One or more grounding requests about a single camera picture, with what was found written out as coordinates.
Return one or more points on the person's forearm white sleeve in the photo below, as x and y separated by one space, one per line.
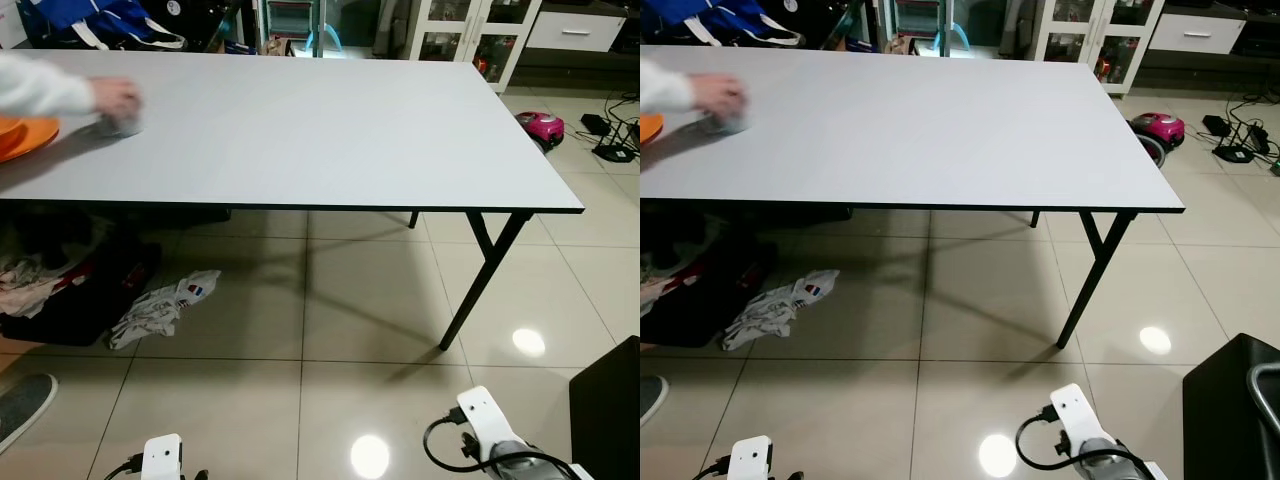
40 85
662 88

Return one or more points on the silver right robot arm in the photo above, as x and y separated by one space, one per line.
1110 462
520 462

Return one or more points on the grey folding table black legs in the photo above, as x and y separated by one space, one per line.
320 130
940 130

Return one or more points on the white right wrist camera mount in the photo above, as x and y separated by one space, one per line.
488 415
1080 412

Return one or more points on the small clear glass cup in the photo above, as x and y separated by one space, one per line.
726 124
122 128

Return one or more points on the person's bare hand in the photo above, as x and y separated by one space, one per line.
720 94
116 97

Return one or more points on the crumpled grey cloth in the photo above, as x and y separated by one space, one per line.
775 308
160 308

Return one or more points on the orange plate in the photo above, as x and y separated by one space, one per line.
25 135
648 127

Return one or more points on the white glass door cabinet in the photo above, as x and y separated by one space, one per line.
470 40
1095 40

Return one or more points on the black power adapter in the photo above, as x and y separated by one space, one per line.
1216 125
595 123

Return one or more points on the white drawer unit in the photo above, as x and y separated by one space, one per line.
1196 34
573 32

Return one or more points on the pink vacuum cleaner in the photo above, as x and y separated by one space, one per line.
541 127
1160 130

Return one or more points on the grey shoe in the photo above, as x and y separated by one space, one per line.
22 405
650 395

